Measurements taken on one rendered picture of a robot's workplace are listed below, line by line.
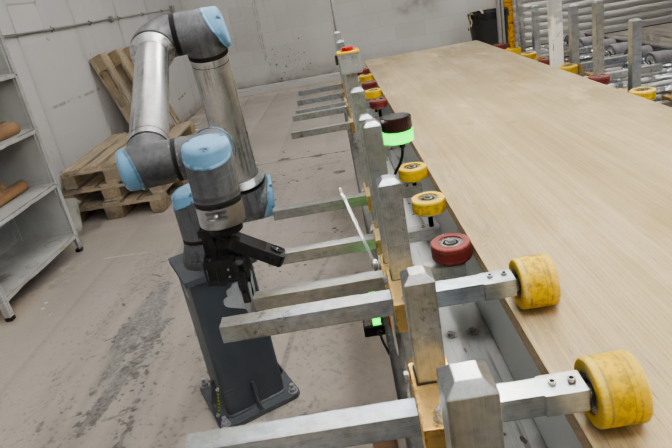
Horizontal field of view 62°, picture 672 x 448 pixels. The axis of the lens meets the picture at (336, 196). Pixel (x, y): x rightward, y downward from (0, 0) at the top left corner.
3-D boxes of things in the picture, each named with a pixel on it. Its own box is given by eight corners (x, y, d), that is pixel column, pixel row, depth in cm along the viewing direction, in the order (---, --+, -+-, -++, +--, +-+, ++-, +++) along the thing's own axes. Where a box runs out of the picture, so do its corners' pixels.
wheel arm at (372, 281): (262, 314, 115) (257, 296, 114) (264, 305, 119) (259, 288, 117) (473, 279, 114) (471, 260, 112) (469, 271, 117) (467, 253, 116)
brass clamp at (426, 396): (423, 468, 61) (417, 432, 59) (405, 385, 74) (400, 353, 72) (479, 459, 61) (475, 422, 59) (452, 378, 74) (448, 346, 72)
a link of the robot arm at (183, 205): (183, 228, 203) (170, 183, 197) (230, 218, 205) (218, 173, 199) (179, 246, 189) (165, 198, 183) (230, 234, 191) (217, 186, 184)
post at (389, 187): (416, 432, 100) (377, 182, 84) (413, 418, 104) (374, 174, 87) (436, 429, 100) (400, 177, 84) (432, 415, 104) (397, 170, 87)
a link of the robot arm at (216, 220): (244, 190, 112) (237, 208, 103) (249, 212, 114) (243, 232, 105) (200, 196, 113) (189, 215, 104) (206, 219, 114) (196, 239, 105)
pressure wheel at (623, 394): (592, 360, 61) (567, 353, 69) (610, 437, 60) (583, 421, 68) (646, 351, 61) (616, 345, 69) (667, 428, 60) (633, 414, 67)
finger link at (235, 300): (230, 318, 117) (220, 279, 114) (258, 314, 117) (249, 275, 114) (227, 326, 115) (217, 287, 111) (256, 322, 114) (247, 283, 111)
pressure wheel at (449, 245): (440, 302, 113) (434, 251, 109) (433, 282, 120) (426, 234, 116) (480, 295, 113) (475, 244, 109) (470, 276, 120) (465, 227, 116)
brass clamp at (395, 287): (394, 334, 85) (389, 306, 83) (384, 289, 97) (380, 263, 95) (435, 327, 84) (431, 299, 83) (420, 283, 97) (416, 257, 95)
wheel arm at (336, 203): (275, 223, 163) (271, 210, 161) (275, 219, 166) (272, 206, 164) (424, 198, 161) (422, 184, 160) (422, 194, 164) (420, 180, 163)
